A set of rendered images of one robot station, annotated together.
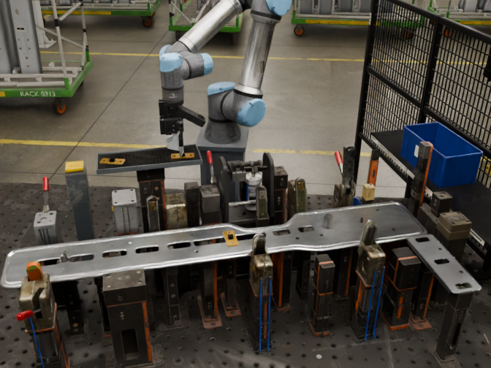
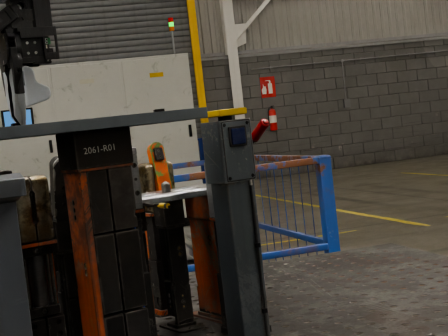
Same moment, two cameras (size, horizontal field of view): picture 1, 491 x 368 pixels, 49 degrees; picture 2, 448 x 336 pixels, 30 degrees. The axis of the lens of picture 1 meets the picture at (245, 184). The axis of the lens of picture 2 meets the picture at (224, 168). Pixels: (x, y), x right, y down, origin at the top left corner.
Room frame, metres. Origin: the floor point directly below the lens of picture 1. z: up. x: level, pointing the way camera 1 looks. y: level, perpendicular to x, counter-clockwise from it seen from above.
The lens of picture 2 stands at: (3.12, 0.11, 1.13)
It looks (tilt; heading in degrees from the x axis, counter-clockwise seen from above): 3 degrees down; 161
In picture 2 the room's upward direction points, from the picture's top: 6 degrees counter-clockwise
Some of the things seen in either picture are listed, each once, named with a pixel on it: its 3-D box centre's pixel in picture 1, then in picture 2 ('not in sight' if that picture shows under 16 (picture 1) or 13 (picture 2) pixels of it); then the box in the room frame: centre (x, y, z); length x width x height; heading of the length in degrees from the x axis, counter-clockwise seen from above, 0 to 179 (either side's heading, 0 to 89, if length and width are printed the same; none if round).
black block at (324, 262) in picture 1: (322, 296); not in sight; (1.37, -0.26, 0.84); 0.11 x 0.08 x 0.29; 13
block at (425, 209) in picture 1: (424, 248); not in sight; (1.63, -0.66, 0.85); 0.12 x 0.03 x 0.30; 13
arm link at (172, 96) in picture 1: (172, 93); not in sight; (1.75, 0.25, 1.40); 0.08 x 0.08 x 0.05
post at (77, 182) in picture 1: (83, 222); (239, 240); (1.68, 0.60, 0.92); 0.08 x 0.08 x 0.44; 13
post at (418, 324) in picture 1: (423, 286); not in sight; (1.42, -0.60, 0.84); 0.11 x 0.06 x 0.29; 13
